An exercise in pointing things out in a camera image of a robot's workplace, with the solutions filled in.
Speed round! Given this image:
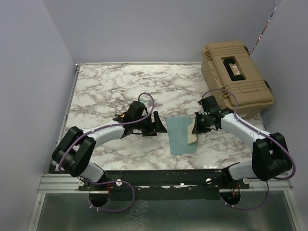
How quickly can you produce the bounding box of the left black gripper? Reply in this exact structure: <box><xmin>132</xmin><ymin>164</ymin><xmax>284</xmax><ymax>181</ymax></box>
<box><xmin>134</xmin><ymin>111</ymin><xmax>167</xmax><ymax>137</ymax></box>

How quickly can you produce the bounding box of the cream letter paper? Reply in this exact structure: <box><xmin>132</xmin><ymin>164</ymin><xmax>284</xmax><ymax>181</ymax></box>
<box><xmin>187</xmin><ymin>123</ymin><xmax>197</xmax><ymax>144</ymax></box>

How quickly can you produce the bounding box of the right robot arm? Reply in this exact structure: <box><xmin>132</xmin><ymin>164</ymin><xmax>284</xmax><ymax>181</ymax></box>
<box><xmin>192</xmin><ymin>96</ymin><xmax>292</xmax><ymax>188</ymax></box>

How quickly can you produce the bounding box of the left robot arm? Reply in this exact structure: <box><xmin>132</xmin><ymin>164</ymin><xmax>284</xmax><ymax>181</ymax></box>
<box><xmin>51</xmin><ymin>101</ymin><xmax>167</xmax><ymax>190</ymax></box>

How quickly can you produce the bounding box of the teal envelope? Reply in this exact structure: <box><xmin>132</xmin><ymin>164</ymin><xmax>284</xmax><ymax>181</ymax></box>
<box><xmin>167</xmin><ymin>116</ymin><xmax>198</xmax><ymax>155</ymax></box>

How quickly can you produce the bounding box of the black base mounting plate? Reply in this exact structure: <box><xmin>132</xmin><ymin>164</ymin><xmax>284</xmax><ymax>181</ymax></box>
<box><xmin>78</xmin><ymin>169</ymin><xmax>249</xmax><ymax>201</ymax></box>

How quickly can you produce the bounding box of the tan plastic tool case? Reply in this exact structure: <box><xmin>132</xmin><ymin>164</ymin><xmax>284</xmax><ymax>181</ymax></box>
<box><xmin>201</xmin><ymin>40</ymin><xmax>274</xmax><ymax>119</ymax></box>

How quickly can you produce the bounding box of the striped tape strip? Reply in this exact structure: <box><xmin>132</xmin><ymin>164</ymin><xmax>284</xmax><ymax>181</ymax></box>
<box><xmin>249</xmin><ymin>5</ymin><xmax>278</xmax><ymax>55</ymax></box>

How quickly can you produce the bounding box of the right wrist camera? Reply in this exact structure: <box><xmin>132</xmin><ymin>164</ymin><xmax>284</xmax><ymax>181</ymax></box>
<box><xmin>198</xmin><ymin>109</ymin><xmax>207</xmax><ymax>116</ymax></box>

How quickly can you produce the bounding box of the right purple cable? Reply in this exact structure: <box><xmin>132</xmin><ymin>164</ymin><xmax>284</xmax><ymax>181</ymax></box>
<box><xmin>201</xmin><ymin>89</ymin><xmax>296</xmax><ymax>209</ymax></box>

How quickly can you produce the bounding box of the aluminium rail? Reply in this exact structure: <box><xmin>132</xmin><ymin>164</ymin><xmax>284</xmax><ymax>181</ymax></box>
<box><xmin>37</xmin><ymin>174</ymin><xmax>293</xmax><ymax>194</ymax></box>

